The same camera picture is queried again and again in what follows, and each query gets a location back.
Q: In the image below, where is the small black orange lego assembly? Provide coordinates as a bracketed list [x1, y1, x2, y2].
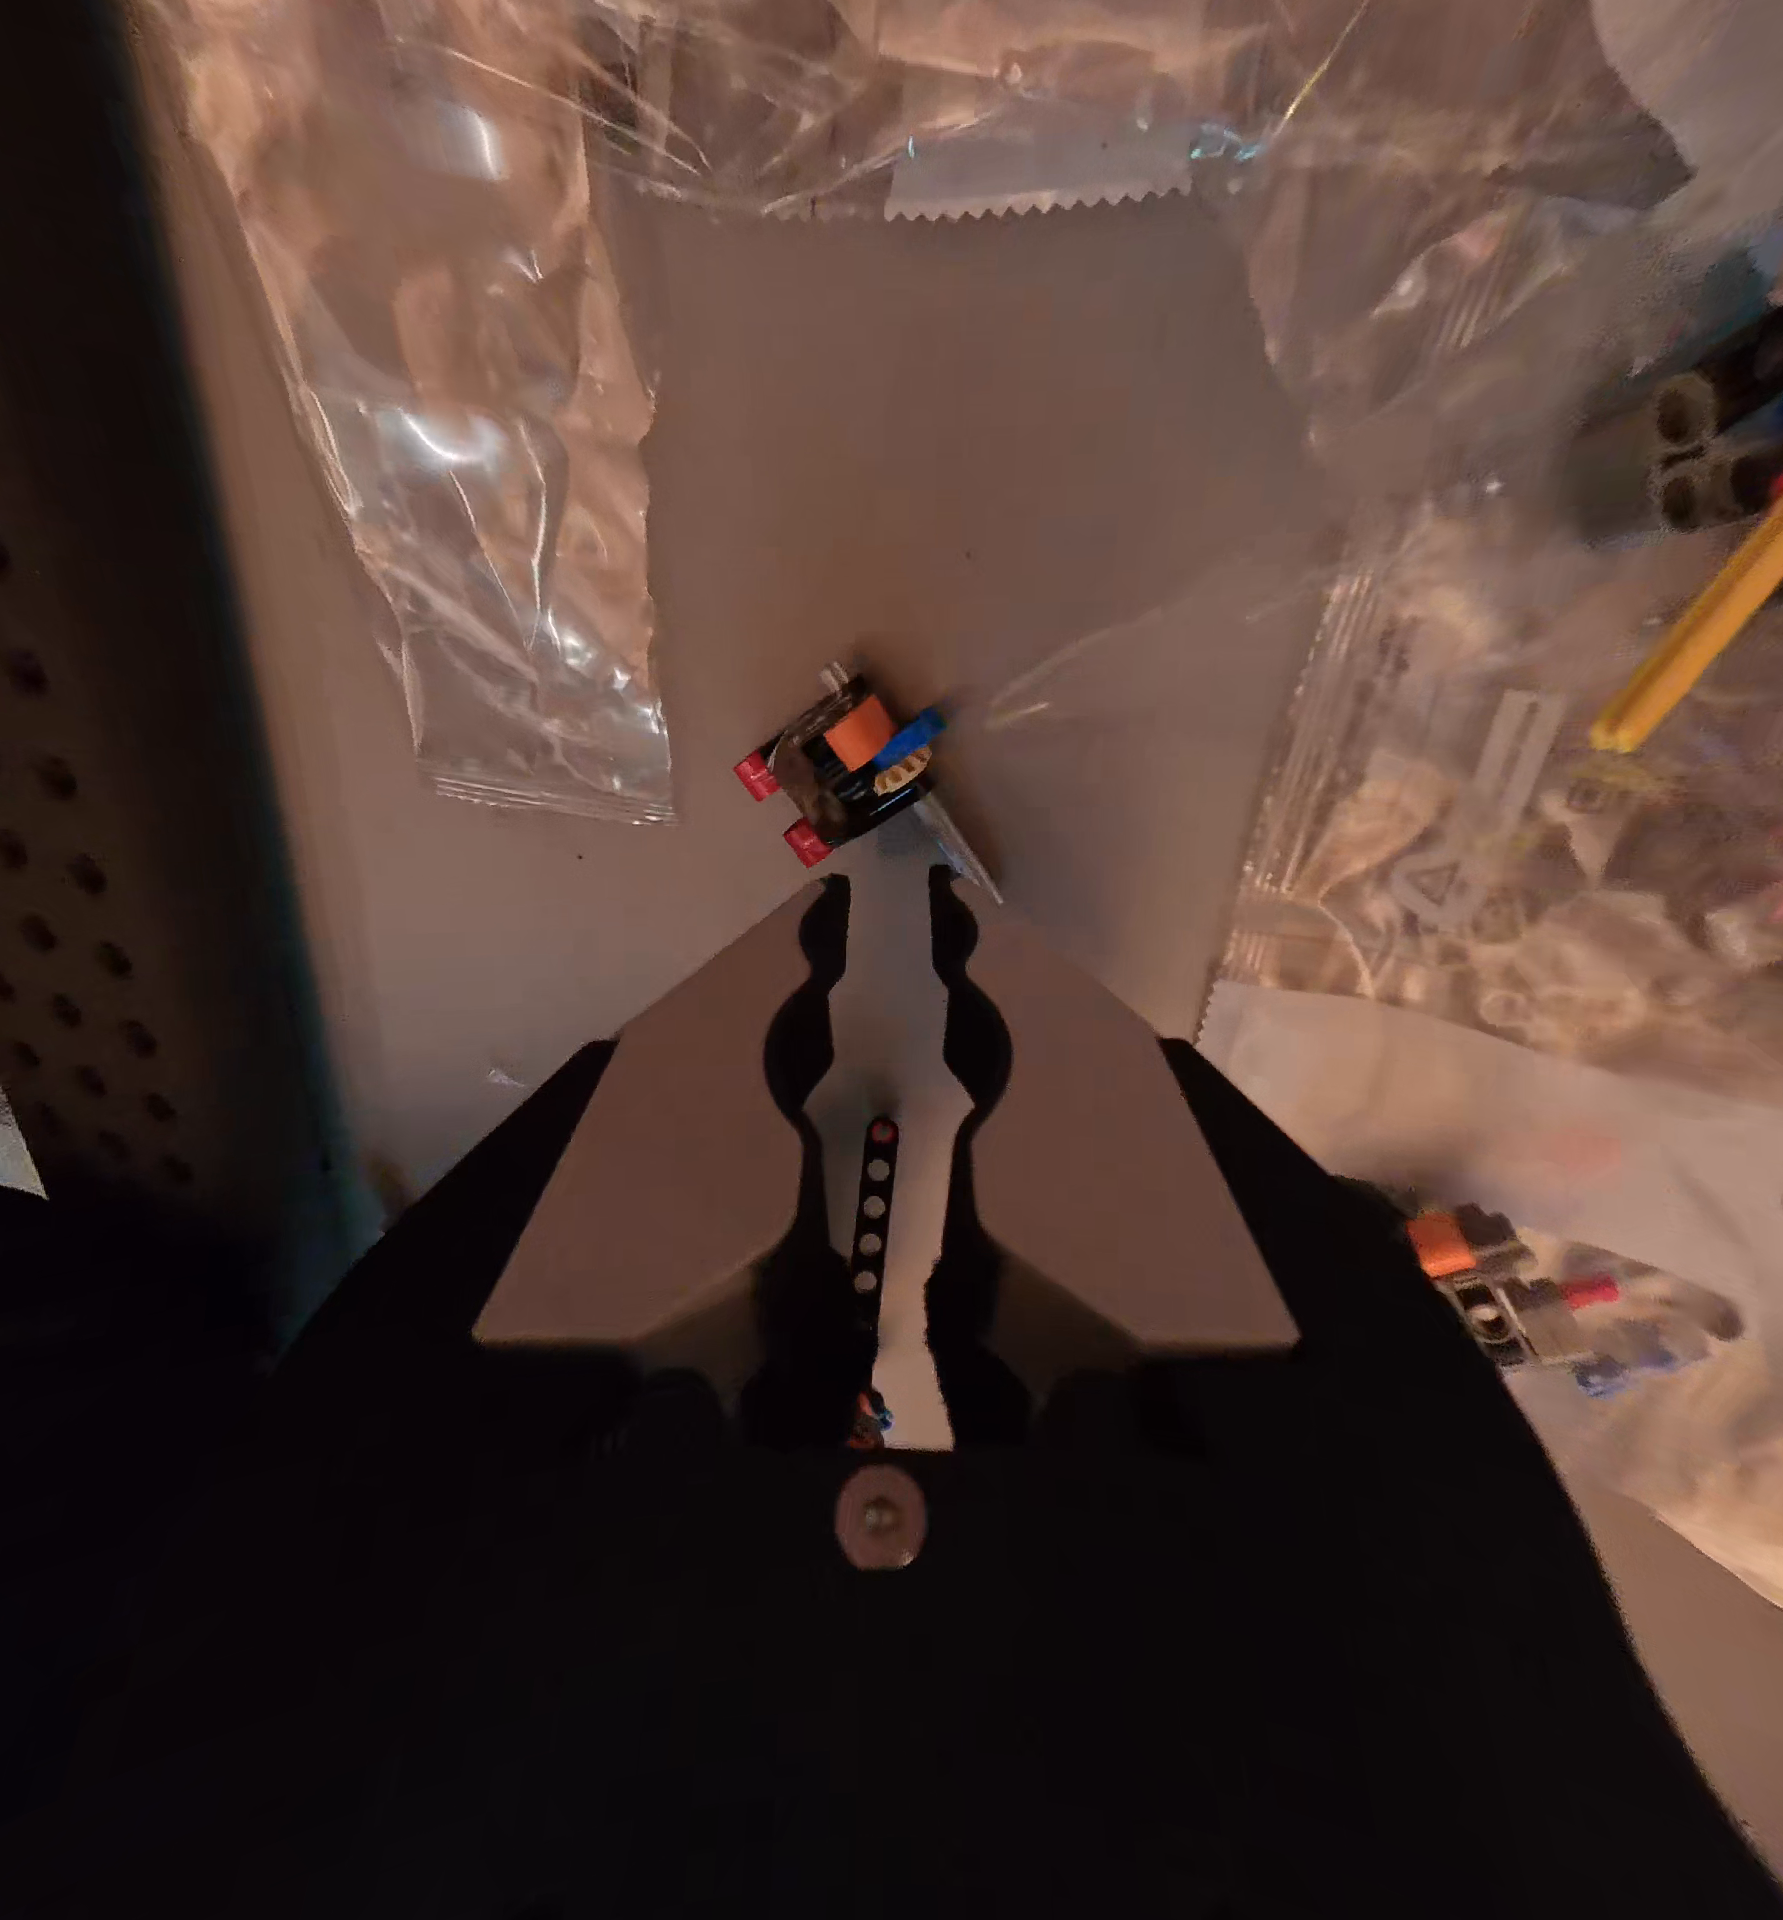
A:
[1407, 1199, 1748, 1400]

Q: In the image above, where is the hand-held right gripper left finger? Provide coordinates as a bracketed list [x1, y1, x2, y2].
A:
[468, 875, 875, 1450]

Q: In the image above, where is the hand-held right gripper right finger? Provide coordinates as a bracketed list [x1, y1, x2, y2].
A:
[923, 864, 1303, 1450]

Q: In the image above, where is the large white-label lego parts bag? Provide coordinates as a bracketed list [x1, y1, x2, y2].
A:
[1198, 495, 1783, 1652]

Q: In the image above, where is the clear bag of mixed parts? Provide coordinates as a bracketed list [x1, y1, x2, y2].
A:
[179, 0, 678, 831]

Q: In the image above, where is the yellow lego axle assembly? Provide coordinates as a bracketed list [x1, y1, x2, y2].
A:
[1588, 459, 1783, 756]

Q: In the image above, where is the black perforated board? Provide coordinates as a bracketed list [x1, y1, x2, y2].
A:
[0, 0, 399, 1292]

